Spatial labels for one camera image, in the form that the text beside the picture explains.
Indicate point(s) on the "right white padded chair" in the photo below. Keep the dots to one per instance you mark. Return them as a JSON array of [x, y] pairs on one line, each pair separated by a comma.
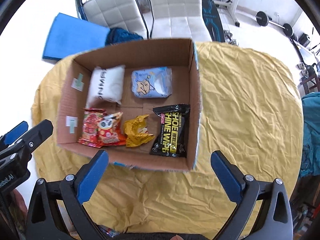
[[178, 19]]

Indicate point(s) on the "white padded chair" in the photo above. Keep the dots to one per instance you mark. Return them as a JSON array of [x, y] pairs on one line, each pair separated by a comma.
[[124, 14], [178, 19]]

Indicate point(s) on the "cardboard box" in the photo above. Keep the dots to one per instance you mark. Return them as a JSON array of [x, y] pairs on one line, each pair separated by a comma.
[[179, 55]]

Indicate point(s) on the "black shoe shine wipes pack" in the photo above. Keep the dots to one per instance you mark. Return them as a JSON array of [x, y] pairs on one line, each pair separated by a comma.
[[170, 140]]

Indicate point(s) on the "teal blanket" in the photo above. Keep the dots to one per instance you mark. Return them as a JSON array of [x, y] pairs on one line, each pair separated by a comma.
[[311, 136]]

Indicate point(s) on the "dark blue knitted cloth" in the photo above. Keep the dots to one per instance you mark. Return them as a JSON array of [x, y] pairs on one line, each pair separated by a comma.
[[120, 35]]

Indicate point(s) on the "black blue bench pad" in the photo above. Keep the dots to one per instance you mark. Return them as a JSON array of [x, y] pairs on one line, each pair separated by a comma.
[[212, 20]]

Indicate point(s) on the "light blue tissue pack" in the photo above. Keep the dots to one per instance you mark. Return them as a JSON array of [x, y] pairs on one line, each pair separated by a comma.
[[152, 83]]

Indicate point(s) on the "left white padded chair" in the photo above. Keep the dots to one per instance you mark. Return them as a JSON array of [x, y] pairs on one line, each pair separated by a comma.
[[124, 14]]

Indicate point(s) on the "yellow tablecloth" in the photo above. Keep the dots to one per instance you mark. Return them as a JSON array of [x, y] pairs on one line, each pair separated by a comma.
[[250, 111]]

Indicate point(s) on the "orange snack packet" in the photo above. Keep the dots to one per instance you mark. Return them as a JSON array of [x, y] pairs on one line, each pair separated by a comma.
[[109, 132]]

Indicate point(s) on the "white zip pouch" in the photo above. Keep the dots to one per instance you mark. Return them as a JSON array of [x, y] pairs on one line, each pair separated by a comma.
[[106, 85]]

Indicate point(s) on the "floor barbell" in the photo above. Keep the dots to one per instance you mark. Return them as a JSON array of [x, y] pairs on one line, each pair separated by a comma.
[[264, 20]]

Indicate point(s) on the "dark wooden chair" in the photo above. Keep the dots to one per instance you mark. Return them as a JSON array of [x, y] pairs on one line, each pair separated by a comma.
[[310, 77]]

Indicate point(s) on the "small dumbbells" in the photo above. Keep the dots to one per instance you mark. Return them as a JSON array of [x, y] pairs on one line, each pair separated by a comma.
[[229, 38]]

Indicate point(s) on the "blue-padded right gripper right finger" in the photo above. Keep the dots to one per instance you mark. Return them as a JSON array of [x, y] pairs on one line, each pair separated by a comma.
[[274, 219]]

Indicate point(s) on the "yellow wrapper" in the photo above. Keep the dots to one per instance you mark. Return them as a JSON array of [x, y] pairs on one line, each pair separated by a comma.
[[136, 131]]

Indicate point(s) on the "blue foam mat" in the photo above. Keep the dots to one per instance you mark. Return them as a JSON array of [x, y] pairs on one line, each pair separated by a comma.
[[69, 35]]

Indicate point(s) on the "red floral wipes pack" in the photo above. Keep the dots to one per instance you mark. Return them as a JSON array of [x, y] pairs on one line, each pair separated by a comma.
[[90, 137]]

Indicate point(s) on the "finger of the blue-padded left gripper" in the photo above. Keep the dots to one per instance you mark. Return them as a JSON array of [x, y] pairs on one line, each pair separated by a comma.
[[33, 138], [12, 135]]

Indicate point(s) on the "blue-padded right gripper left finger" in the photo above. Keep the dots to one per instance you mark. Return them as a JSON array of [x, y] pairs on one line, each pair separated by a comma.
[[44, 220]]

